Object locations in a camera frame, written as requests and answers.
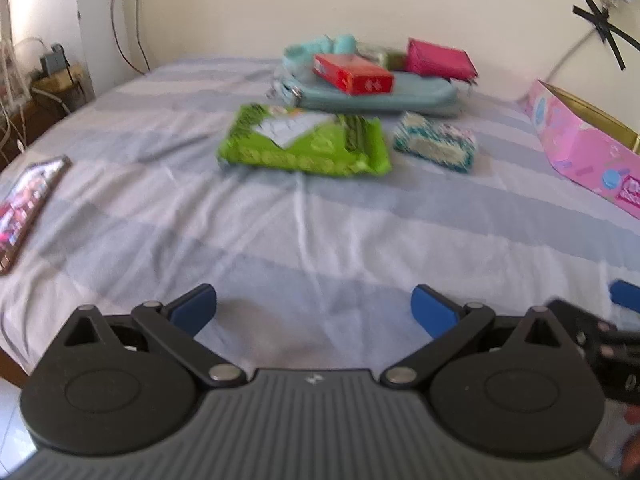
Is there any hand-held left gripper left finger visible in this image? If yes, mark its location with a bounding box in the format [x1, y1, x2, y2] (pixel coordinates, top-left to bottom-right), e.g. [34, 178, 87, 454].
[50, 284, 247, 387]

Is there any grey power cable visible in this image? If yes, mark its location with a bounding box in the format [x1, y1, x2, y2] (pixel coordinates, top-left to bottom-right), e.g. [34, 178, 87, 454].
[542, 27, 608, 87]

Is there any wooden side table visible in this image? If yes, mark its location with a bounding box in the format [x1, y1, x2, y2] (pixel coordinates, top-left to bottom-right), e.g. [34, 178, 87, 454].
[0, 61, 97, 171]

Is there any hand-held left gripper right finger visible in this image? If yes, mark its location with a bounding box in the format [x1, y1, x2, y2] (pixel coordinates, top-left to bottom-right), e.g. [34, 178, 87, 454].
[380, 284, 576, 388]

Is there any long teal pencil case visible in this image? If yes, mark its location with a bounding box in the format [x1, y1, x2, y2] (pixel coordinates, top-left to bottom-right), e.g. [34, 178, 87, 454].
[270, 71, 463, 117]

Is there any green wipes packet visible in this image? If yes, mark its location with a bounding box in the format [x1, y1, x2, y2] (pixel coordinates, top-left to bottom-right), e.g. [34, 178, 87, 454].
[216, 103, 392, 177]

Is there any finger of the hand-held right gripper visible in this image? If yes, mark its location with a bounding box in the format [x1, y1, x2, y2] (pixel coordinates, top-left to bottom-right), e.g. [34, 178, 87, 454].
[546, 299, 640, 403]
[607, 280, 640, 313]

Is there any wooden bed frame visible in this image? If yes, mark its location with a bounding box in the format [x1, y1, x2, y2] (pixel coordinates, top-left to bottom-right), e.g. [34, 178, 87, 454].
[0, 347, 28, 391]

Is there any smartphone with lit screen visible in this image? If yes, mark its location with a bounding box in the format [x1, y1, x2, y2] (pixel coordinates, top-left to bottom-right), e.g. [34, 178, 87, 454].
[0, 155, 73, 276]

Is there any pink pouch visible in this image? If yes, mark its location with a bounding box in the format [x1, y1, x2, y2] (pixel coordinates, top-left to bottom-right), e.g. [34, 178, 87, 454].
[403, 37, 479, 84]

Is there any white cables bundle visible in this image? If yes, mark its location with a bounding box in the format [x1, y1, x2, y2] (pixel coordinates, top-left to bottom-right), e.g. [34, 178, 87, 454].
[0, 36, 68, 163]

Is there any grey power adapter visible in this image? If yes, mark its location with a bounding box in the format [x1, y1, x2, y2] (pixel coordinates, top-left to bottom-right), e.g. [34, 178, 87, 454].
[40, 43, 71, 74]

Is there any pink tin box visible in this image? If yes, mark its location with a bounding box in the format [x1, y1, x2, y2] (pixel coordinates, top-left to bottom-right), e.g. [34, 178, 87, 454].
[519, 78, 640, 235]

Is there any red cardboard box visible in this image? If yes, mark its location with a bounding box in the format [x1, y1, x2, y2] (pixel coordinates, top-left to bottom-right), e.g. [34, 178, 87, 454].
[313, 53, 396, 96]

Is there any green toothpaste box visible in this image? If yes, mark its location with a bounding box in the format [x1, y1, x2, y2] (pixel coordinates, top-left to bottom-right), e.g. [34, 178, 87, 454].
[356, 42, 407, 70]

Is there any person's right hand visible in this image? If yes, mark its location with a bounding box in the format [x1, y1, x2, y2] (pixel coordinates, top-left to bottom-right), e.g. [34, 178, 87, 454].
[621, 402, 640, 478]

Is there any dark wall cable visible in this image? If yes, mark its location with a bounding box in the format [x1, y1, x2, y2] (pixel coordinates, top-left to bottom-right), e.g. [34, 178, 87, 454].
[111, 0, 152, 77]

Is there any patterned teal tissue pack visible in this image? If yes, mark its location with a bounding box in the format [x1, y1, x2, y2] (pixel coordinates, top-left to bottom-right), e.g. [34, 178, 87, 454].
[392, 111, 479, 175]

